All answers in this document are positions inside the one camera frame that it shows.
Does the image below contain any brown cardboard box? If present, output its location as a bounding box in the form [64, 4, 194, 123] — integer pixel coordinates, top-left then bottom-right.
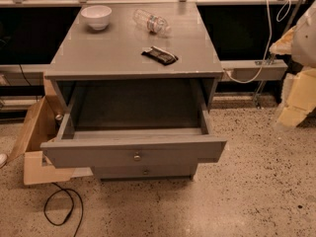
[7, 76, 77, 186]

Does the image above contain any white hanging cable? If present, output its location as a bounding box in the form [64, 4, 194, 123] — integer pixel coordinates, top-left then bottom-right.
[224, 0, 292, 85]

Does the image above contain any grey window sill ledge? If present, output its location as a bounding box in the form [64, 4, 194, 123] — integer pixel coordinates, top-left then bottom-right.
[0, 59, 287, 86]

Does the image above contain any grey bottom drawer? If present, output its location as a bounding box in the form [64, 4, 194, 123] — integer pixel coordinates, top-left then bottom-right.
[92, 164, 198, 179]

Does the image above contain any grey drawer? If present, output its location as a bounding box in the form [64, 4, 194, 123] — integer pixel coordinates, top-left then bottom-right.
[41, 79, 226, 169]
[92, 164, 198, 179]

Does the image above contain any white shoe tip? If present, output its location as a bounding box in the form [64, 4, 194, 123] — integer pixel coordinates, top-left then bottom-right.
[0, 153, 8, 169]

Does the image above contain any black floor cable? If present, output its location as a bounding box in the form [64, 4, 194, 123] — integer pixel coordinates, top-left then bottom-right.
[43, 182, 85, 237]

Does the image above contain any grey wooden nightstand cabinet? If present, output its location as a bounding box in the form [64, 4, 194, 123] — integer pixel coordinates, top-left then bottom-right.
[43, 2, 225, 182]

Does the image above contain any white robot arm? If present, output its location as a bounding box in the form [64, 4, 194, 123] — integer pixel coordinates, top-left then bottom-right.
[270, 1, 316, 129]

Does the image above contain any white ceramic bowl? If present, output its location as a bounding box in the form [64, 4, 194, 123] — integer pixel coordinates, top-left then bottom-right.
[81, 5, 112, 30]

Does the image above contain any grey top drawer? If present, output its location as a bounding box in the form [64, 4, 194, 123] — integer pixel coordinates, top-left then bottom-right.
[41, 79, 226, 169]

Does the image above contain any clear plastic water bottle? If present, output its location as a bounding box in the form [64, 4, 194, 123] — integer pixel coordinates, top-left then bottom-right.
[132, 9, 171, 36]

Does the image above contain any metal support pole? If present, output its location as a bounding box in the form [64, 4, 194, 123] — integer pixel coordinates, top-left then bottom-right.
[252, 0, 312, 109]

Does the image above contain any black snack packet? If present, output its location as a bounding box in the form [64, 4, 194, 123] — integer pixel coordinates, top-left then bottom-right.
[142, 46, 179, 65]

